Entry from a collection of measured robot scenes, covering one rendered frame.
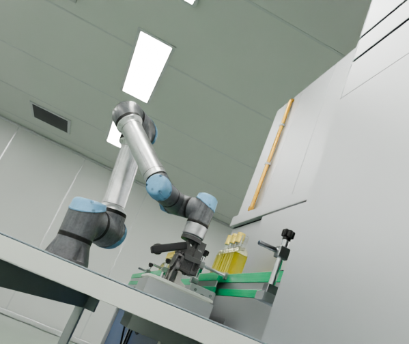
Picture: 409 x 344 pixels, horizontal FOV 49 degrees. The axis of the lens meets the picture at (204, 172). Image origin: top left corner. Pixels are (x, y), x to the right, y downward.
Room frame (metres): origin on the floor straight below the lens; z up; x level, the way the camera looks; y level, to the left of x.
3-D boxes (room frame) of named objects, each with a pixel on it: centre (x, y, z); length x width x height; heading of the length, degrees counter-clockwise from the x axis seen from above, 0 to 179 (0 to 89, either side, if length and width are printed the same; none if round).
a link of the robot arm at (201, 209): (1.46, -0.04, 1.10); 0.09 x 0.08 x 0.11; 62
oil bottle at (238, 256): (1.71, -0.25, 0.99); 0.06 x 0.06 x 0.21; 9
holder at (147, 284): (1.48, -0.09, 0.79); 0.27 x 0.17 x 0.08; 100
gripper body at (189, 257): (1.46, -0.06, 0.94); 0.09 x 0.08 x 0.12; 99
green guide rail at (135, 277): (2.50, 0.03, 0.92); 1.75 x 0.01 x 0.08; 10
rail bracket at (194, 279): (1.61, -0.14, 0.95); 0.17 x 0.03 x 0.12; 100
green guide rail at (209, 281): (2.51, -0.04, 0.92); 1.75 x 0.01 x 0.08; 10
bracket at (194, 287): (1.61, -0.16, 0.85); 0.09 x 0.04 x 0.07; 100
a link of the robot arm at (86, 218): (1.52, 0.31, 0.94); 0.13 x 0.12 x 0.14; 152
